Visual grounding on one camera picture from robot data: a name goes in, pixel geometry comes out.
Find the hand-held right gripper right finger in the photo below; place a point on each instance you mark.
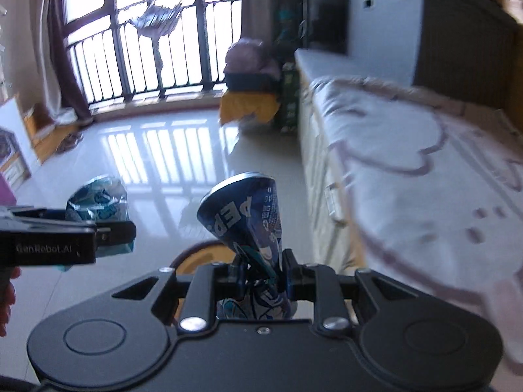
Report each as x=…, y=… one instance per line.
x=291, y=279

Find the purple bundle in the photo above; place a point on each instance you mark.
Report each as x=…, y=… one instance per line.
x=251, y=55

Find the grey curtain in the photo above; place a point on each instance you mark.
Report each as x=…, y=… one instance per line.
x=255, y=4

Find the grey bench cushion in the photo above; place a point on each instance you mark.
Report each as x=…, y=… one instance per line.
x=327, y=63

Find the cream bed base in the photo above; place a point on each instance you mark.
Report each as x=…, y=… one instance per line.
x=322, y=163

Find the pair of slippers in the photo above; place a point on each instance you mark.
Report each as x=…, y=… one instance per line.
x=68, y=143

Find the yellow cloth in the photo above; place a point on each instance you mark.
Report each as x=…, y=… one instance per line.
x=245, y=106

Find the white cabinet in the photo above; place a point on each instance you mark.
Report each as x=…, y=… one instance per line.
x=12, y=155

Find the grey storage box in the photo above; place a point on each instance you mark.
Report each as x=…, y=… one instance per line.
x=408, y=24

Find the brown white curtain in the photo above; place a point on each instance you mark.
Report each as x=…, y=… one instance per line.
x=53, y=41

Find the printed blanket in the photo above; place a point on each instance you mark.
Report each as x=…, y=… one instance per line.
x=408, y=196

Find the crushed blue can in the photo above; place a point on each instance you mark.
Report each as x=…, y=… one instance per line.
x=245, y=216

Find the hanging laundry rack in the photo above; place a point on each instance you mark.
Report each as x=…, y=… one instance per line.
x=159, y=18

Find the light blue wrapper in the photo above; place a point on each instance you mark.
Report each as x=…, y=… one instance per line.
x=98, y=200

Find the black balcony railing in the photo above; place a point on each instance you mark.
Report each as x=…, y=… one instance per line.
x=122, y=69

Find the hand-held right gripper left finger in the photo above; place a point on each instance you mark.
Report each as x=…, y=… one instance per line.
x=239, y=279

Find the black tray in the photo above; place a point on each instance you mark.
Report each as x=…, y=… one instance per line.
x=253, y=82

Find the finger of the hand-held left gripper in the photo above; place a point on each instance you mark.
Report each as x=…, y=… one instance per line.
x=118, y=235

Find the green box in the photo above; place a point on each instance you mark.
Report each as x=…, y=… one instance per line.
x=290, y=102

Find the dark storage rack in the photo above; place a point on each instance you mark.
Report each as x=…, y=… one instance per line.
x=310, y=8

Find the purple board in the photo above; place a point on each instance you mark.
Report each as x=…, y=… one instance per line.
x=6, y=190

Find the person's left hand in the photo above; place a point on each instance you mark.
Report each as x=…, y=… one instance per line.
x=8, y=302

